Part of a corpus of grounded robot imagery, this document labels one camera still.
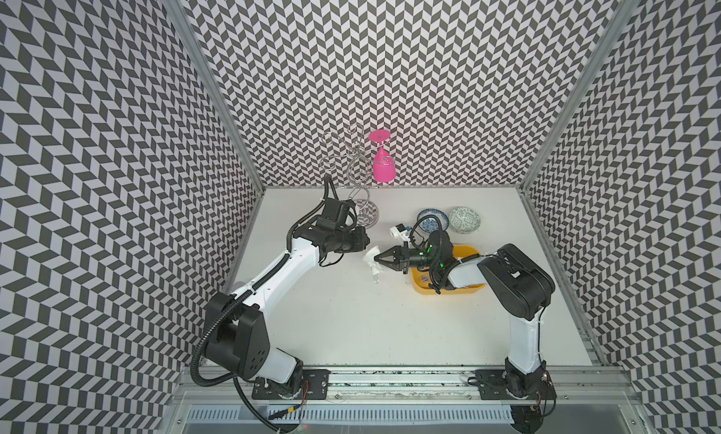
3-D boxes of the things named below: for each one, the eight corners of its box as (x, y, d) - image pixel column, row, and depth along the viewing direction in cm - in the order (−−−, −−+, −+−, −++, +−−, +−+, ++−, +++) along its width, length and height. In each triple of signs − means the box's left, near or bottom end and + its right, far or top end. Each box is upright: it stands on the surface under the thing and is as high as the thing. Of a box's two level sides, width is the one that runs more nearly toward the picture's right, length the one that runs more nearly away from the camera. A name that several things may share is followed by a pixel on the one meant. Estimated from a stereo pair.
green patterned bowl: (451, 233, 105) (454, 227, 102) (447, 213, 111) (449, 207, 108) (480, 233, 105) (483, 227, 102) (474, 213, 111) (477, 207, 108)
